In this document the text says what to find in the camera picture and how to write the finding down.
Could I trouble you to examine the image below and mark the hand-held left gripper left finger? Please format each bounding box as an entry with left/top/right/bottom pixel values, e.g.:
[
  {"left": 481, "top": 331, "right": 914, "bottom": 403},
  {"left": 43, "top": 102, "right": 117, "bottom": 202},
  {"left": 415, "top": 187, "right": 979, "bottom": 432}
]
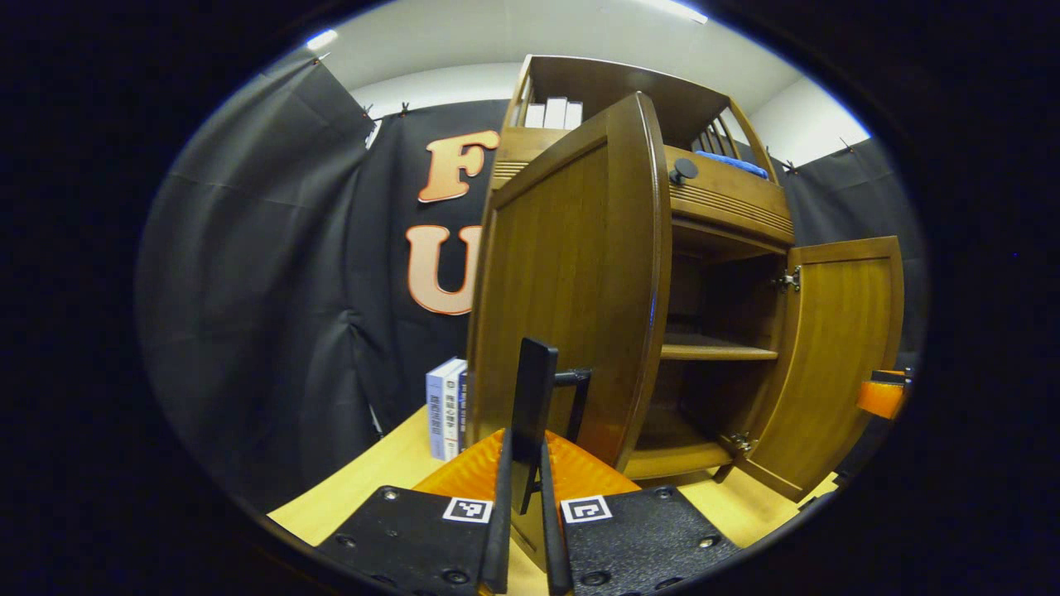
[{"left": 313, "top": 428, "right": 516, "bottom": 596}]

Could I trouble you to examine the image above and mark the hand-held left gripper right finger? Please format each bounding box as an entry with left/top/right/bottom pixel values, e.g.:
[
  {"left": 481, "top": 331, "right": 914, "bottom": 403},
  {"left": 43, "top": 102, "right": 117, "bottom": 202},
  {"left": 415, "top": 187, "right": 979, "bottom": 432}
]
[{"left": 538, "top": 430, "right": 742, "bottom": 596}]

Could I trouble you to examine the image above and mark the wooden shoe cabinet door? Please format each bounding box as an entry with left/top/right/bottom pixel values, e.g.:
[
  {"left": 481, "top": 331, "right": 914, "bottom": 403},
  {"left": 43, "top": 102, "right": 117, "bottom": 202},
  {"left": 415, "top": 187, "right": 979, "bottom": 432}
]
[
  {"left": 735, "top": 236, "right": 906, "bottom": 504},
  {"left": 465, "top": 91, "right": 674, "bottom": 574}
]

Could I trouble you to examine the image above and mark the wooden double-door shoe cabinet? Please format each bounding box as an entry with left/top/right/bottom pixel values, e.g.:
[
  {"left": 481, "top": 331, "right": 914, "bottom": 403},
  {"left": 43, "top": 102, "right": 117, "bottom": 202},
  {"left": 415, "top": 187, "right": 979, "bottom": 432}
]
[{"left": 465, "top": 55, "right": 906, "bottom": 574}]

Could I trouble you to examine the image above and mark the wooden cabinet drawer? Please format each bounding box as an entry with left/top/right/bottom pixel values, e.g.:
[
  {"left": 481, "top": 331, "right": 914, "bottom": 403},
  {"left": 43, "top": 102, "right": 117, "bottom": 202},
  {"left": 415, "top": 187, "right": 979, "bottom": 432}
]
[{"left": 492, "top": 126, "right": 795, "bottom": 246}]

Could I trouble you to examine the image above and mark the white blue standing book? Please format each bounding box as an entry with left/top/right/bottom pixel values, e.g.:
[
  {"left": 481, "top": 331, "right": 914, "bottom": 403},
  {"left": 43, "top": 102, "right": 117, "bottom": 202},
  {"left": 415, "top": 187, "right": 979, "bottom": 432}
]
[{"left": 426, "top": 357, "right": 458, "bottom": 462}]

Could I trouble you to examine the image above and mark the wooden inner shelf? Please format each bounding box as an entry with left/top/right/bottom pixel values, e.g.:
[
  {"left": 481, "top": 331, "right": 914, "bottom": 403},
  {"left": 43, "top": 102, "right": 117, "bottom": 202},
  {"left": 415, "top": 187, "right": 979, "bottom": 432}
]
[{"left": 660, "top": 333, "right": 780, "bottom": 363}]

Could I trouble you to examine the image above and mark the blue towel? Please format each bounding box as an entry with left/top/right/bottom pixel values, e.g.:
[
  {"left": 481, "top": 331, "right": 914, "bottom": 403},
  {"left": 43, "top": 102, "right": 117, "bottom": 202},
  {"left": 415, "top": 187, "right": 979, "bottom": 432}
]
[{"left": 695, "top": 150, "right": 771, "bottom": 180}]

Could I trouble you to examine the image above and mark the black backdrop cloth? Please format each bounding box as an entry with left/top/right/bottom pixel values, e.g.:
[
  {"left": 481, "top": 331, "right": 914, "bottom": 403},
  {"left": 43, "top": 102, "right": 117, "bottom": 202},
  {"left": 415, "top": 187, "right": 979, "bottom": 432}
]
[{"left": 135, "top": 51, "right": 930, "bottom": 516}]

